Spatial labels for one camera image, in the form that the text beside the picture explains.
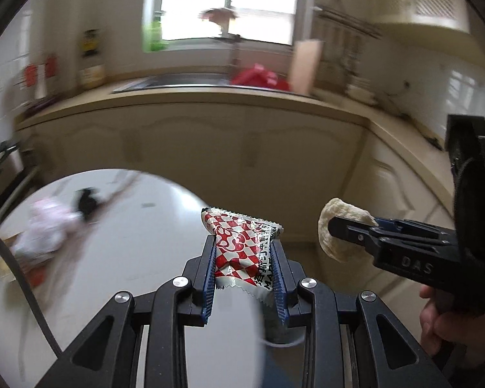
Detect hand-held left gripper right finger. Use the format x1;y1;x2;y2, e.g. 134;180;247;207
269;246;453;388

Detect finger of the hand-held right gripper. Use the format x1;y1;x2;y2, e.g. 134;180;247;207
329;215;391;252
372;217;458;244

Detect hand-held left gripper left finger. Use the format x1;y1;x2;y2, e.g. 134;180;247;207
36;234;217;388

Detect pale rice cracker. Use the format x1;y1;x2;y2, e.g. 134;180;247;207
318;198;378;263

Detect red checkered snack wrapper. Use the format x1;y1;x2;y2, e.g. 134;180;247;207
201;207;284;300

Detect red foil wrapper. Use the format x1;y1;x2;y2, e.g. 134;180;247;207
28;269;51;287

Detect person's right hand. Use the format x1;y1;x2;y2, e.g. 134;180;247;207
419;285;485;368

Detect cream kitchen cabinets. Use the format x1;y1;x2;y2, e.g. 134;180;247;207
16;117;457;292

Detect black crumpled lump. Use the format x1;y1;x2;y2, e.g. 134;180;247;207
75;188;102;221

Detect crumpled white plastic bag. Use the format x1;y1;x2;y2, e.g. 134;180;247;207
14;198;83;259

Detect wooden cutting board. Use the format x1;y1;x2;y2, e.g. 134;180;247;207
289;39;324;94

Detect beige kitchen countertop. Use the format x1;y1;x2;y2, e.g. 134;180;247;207
16;77;457;211

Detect row of hanging utensils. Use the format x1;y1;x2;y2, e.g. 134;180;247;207
319;20;372;85

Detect red plastic basin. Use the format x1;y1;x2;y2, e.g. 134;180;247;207
230;64;294;92

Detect steel sink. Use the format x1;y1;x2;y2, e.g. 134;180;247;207
111;72;308;95

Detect steel faucet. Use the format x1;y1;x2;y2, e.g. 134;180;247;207
214;8;247;77

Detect clear jar white label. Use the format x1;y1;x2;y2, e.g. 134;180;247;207
79;57;106;89

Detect green soap bottle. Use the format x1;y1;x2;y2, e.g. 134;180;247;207
143;12;164;52

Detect white rice spoon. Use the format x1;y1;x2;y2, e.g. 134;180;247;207
34;65;48;100

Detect pink cloth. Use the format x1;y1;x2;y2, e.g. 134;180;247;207
198;7;241;25

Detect dark jar yellow label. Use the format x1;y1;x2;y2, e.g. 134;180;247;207
81;29;100;58

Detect kitchen window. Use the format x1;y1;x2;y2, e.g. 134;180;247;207
143;0;316;47

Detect black cable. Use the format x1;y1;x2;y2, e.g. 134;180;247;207
0;226;65;358

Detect wall utensil rack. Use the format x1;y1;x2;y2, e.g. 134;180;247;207
313;4;384;39

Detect white lattice wall cabinet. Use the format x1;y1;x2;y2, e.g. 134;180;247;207
368;0;471;33

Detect wire cutlery rack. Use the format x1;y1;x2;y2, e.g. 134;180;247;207
18;54;65;110

